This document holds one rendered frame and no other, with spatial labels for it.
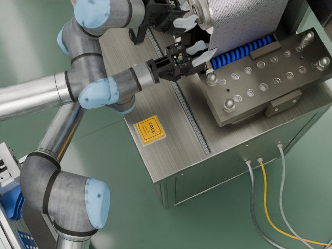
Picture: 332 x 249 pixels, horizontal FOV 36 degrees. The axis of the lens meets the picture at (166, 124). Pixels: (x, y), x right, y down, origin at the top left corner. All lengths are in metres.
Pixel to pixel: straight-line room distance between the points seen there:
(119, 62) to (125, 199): 0.96
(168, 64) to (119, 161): 1.19
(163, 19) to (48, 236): 1.35
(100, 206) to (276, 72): 0.69
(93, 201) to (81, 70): 0.32
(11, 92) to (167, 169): 0.63
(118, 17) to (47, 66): 1.65
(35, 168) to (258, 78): 0.71
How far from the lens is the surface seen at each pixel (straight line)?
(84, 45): 1.19
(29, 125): 2.69
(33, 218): 2.37
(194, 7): 1.42
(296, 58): 1.64
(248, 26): 1.52
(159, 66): 1.47
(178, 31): 1.32
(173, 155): 1.63
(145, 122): 1.64
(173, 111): 1.67
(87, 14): 1.13
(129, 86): 1.45
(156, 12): 1.26
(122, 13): 1.17
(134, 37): 1.32
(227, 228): 2.51
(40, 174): 1.31
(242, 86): 1.58
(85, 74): 1.16
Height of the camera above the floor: 2.49
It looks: 73 degrees down
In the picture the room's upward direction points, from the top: 2 degrees counter-clockwise
